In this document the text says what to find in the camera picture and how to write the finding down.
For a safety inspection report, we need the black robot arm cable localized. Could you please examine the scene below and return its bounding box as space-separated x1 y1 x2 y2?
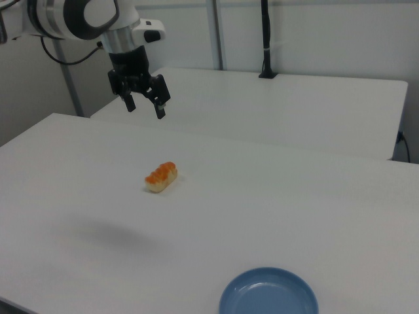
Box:
40 35 103 66

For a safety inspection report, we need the grey partition frame post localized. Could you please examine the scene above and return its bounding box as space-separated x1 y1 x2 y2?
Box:
54 39 85 117
211 0 228 71

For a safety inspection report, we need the yellow plush toy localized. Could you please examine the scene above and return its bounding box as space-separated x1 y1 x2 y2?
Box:
144 161 179 194

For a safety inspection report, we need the black camera stand pole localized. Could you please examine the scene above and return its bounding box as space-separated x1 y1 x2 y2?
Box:
258 0 279 79

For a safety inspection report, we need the blue round plate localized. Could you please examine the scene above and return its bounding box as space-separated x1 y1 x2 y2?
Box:
218 267 319 314

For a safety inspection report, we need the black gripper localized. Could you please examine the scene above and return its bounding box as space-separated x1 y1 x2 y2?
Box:
107 45 172 120

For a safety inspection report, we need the black cable at table end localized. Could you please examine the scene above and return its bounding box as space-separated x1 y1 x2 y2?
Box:
397 130 412 163

